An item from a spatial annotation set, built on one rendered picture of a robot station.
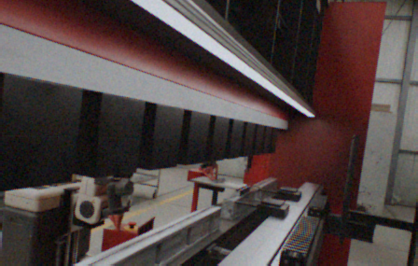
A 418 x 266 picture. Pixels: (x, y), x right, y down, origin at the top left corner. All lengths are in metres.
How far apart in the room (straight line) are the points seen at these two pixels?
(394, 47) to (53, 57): 8.93
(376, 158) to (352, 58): 4.64
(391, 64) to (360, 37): 6.49
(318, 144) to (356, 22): 0.90
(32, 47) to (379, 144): 6.87
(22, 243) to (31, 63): 1.82
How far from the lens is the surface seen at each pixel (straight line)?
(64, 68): 0.63
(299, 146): 2.66
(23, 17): 0.58
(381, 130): 7.20
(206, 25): 0.60
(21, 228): 2.31
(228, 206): 1.65
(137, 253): 0.94
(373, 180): 7.22
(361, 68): 2.69
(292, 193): 1.76
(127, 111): 0.76
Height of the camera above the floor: 1.31
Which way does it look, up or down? 3 degrees down
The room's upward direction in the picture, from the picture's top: 7 degrees clockwise
